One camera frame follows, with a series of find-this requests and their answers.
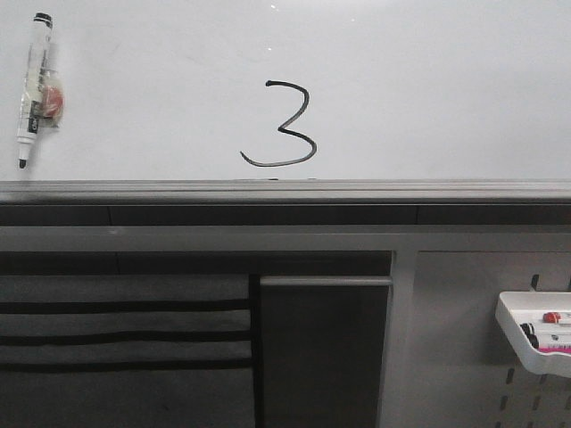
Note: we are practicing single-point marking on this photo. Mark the black white dry-erase marker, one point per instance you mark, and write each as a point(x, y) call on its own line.
point(42, 100)

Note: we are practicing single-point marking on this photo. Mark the grey metal hanging rod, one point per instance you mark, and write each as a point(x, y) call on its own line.
point(328, 281)

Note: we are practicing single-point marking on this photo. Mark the white pegboard panel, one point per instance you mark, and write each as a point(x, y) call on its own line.
point(464, 372)

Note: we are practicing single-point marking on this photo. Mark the black capped marker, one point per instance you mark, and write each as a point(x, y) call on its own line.
point(546, 335)

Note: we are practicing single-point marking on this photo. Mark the white plastic marker tray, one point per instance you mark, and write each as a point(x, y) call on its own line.
point(516, 308)

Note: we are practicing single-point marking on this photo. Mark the red capped marker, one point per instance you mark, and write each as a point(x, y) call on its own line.
point(557, 317)

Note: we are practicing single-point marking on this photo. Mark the pink marker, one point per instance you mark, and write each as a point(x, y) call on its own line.
point(558, 349)

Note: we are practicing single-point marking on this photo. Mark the white whiteboard with aluminium frame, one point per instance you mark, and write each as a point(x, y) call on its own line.
point(357, 99)

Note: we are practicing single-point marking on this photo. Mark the white metal stand frame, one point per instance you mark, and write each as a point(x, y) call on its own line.
point(405, 243)

